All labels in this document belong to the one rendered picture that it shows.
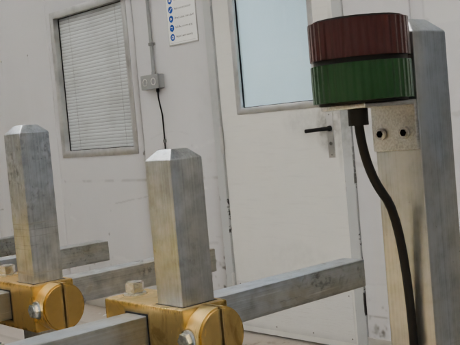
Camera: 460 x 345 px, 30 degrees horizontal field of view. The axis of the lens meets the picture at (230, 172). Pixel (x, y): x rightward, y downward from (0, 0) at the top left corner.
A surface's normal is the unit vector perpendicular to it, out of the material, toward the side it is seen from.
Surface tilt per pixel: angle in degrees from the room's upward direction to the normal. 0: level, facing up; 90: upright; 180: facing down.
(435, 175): 90
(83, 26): 90
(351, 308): 91
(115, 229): 90
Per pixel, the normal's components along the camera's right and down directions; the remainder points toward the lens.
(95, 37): -0.74, 0.10
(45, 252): 0.66, -0.02
